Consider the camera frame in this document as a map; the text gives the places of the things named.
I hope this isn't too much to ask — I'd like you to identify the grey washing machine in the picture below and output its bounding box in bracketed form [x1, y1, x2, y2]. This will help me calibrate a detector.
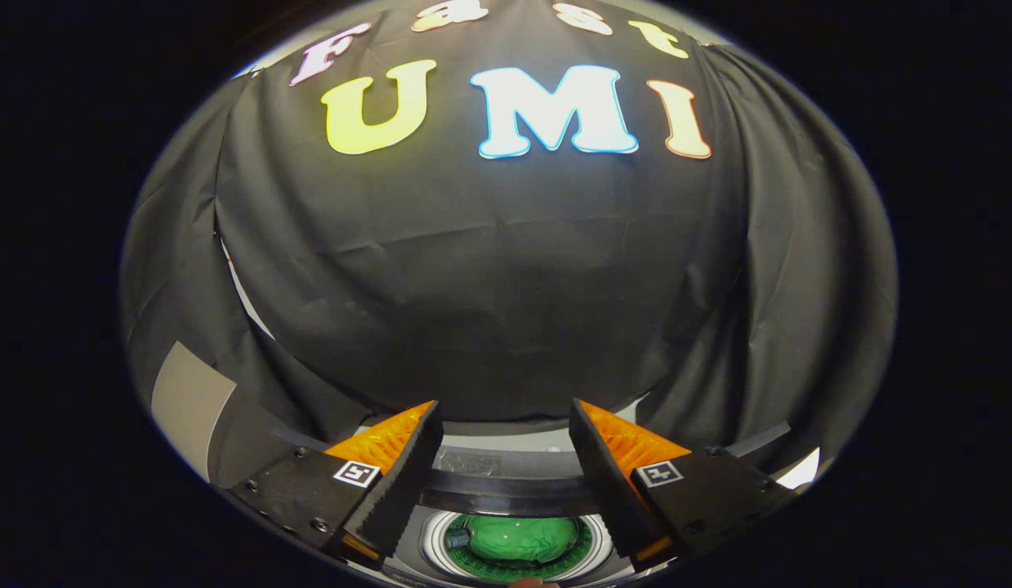
[387, 506, 641, 586]

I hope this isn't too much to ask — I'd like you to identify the white board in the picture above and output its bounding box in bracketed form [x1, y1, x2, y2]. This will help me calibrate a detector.
[773, 447, 822, 491]

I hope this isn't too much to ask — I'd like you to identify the green shirt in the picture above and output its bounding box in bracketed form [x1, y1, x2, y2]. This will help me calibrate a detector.
[444, 514, 580, 564]

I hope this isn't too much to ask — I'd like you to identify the grey cabinet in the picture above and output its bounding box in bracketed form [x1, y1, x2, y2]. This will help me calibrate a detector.
[150, 341, 327, 491]

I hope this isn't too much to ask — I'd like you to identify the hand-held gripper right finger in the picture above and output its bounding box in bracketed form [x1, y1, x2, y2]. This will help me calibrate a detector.
[568, 398, 800, 572]

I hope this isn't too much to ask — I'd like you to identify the black backdrop cloth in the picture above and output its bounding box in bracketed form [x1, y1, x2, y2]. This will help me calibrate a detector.
[120, 0, 898, 491]

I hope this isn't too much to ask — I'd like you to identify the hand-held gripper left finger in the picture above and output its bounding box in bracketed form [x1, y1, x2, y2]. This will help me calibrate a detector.
[228, 400, 445, 571]

